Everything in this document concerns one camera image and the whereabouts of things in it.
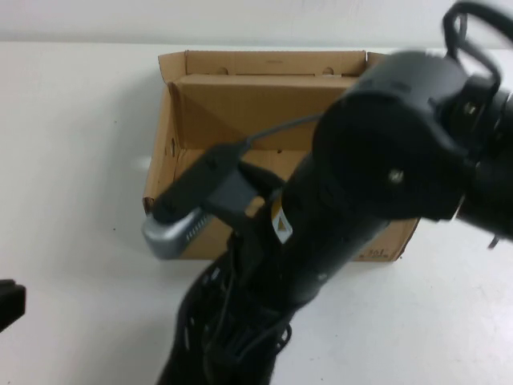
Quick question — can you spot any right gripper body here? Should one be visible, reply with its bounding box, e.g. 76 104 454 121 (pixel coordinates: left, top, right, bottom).
224 217 285 290

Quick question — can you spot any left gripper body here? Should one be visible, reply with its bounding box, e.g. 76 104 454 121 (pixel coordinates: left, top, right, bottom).
0 278 27 334

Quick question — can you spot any black knit sneaker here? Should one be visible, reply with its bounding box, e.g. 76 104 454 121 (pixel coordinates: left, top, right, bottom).
154 256 293 385

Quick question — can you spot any brown cardboard shoe box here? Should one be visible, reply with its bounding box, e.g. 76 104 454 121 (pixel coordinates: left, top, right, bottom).
143 48 418 261

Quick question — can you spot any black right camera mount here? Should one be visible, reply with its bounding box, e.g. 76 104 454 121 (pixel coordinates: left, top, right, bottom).
154 143 281 225

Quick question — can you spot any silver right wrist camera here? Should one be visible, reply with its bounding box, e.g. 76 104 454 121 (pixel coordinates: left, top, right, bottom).
139 209 210 261

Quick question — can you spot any black flat cable loop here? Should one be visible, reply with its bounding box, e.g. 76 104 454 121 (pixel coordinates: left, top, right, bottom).
439 0 503 86

